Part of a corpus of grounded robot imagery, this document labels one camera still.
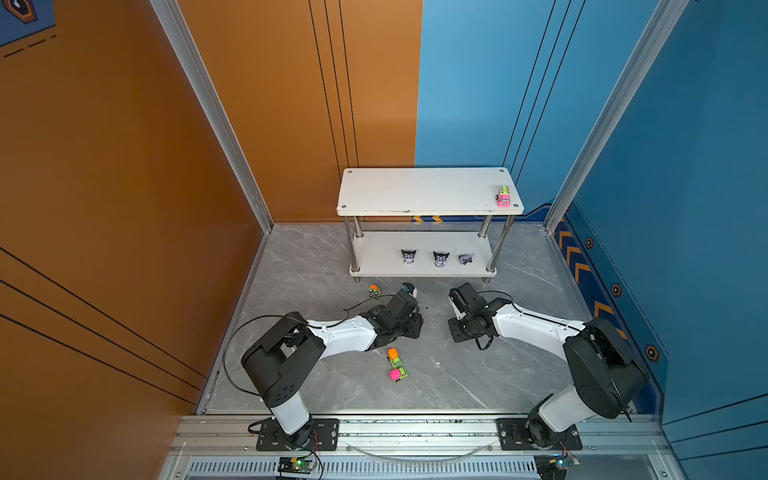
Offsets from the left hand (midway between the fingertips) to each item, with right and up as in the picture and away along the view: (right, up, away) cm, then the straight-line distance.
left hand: (420, 318), depth 90 cm
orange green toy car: (-8, -10, -6) cm, 14 cm away
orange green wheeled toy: (-14, +7, +7) cm, 18 cm away
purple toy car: (+16, +18, +7) cm, 25 cm away
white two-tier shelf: (+8, +32, +34) cm, 48 cm away
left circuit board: (-32, -31, -19) cm, 48 cm away
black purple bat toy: (+7, +18, +6) cm, 20 cm away
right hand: (+10, -4, +1) cm, 11 cm away
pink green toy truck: (-7, -13, -9) cm, 18 cm away
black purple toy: (-3, +19, +7) cm, 20 cm away
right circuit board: (+30, -31, -19) cm, 48 cm away
